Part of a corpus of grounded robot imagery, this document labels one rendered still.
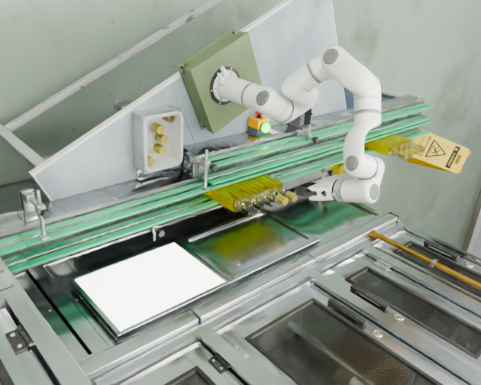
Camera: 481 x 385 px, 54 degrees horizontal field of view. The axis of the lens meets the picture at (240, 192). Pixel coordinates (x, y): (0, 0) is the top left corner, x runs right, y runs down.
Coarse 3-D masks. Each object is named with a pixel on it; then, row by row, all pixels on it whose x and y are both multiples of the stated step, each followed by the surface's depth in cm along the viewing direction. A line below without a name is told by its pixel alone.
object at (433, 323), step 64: (64, 256) 176; (128, 256) 179; (320, 256) 182; (384, 256) 188; (448, 256) 194; (64, 320) 147; (192, 320) 145; (256, 320) 152; (320, 320) 155; (384, 320) 153; (448, 320) 159; (128, 384) 127; (192, 384) 128; (256, 384) 127; (320, 384) 131; (384, 384) 132; (448, 384) 133
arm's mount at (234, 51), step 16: (240, 32) 190; (208, 48) 187; (224, 48) 184; (240, 48) 189; (192, 64) 181; (208, 64) 182; (224, 64) 187; (240, 64) 192; (256, 64) 197; (192, 80) 181; (208, 80) 185; (256, 80) 201; (192, 96) 190; (208, 96) 188; (208, 112) 191; (224, 112) 196; (240, 112) 202; (208, 128) 198
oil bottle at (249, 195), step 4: (232, 184) 198; (236, 184) 198; (228, 188) 196; (232, 188) 194; (236, 188) 195; (240, 188) 195; (244, 188) 195; (240, 192) 191; (244, 192) 191; (248, 192) 191; (252, 192) 192; (244, 196) 189; (248, 196) 189; (252, 196) 190; (256, 196) 191; (248, 200) 189; (252, 200) 189; (248, 204) 189
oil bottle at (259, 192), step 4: (244, 180) 202; (240, 184) 199; (244, 184) 199; (248, 184) 199; (252, 184) 199; (248, 188) 196; (252, 188) 196; (256, 188) 196; (260, 188) 196; (256, 192) 193; (260, 192) 193; (264, 192) 194; (260, 196) 192; (260, 200) 193
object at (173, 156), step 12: (144, 120) 172; (156, 120) 184; (180, 120) 183; (144, 132) 174; (168, 132) 190; (180, 132) 185; (144, 144) 176; (168, 144) 192; (180, 144) 187; (144, 156) 178; (156, 156) 190; (168, 156) 194; (180, 156) 189; (156, 168) 184
